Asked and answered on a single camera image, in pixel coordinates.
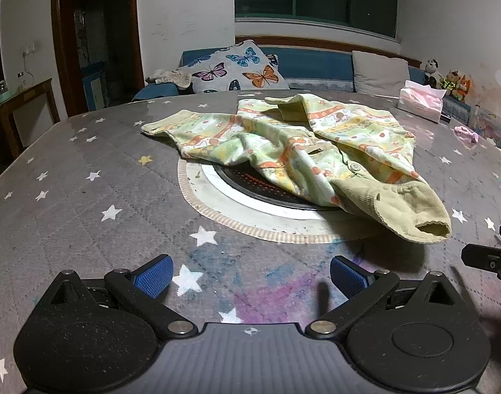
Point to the blue sofa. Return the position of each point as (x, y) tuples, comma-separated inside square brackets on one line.
[(316, 65)]

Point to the orange fox plush toy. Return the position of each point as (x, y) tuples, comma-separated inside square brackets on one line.
[(464, 88)]

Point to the dark wooden door frame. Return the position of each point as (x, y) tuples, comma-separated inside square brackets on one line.
[(63, 49)]

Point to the crumpled beige cloth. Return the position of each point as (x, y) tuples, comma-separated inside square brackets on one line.
[(170, 77)]

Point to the green patterned child's jacket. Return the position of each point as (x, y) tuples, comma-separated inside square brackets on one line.
[(275, 152)]

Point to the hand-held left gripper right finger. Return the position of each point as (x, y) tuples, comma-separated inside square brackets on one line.
[(348, 275)]

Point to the grey star printed table cover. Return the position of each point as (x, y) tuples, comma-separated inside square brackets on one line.
[(90, 172)]

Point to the white wall socket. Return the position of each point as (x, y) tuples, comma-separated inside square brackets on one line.
[(28, 49)]

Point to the round black table stove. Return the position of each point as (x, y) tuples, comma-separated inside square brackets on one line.
[(242, 185)]

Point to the brown bear plush toy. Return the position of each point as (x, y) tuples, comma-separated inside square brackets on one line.
[(449, 83)]

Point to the small pink cloth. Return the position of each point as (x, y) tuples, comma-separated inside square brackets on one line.
[(467, 133)]

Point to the panda plush toy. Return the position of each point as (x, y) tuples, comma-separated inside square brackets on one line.
[(431, 65)]

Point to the pink tissue pack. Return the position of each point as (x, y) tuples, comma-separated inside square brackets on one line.
[(418, 100)]

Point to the butterfly print pillow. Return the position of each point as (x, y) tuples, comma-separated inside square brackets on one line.
[(234, 67)]

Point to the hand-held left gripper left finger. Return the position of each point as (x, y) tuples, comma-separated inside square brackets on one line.
[(154, 275)]

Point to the wooden side desk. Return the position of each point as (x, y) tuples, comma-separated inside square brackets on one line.
[(28, 95)]

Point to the grey pillow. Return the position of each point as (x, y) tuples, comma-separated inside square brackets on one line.
[(377, 74)]

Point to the teal container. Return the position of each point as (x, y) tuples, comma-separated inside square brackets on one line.
[(3, 92)]

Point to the blue framed panel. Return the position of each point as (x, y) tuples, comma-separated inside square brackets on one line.
[(95, 86)]

